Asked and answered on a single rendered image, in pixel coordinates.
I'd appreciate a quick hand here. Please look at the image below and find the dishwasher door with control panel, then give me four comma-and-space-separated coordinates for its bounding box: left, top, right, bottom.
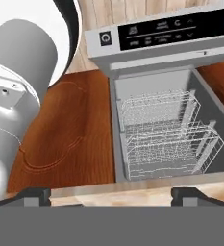
84, 4, 224, 79

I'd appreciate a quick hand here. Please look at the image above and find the white wire dishwasher rack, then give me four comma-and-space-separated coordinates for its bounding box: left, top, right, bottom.
117, 89, 202, 135
120, 119, 224, 181

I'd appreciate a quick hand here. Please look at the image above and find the white and grey round thing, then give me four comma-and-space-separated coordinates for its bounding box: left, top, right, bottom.
0, 0, 83, 204

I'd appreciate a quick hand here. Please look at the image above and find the brown wooden cupboard door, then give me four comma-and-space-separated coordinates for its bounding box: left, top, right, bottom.
6, 70, 117, 194
196, 59, 224, 118

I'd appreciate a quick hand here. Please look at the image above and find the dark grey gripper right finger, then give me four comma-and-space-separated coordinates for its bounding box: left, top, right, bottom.
170, 186, 224, 208

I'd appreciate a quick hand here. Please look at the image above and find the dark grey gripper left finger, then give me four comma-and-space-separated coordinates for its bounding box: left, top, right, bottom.
0, 186, 52, 208

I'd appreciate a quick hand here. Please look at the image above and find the grey dishwasher body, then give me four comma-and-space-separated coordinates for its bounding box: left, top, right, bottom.
109, 63, 224, 186

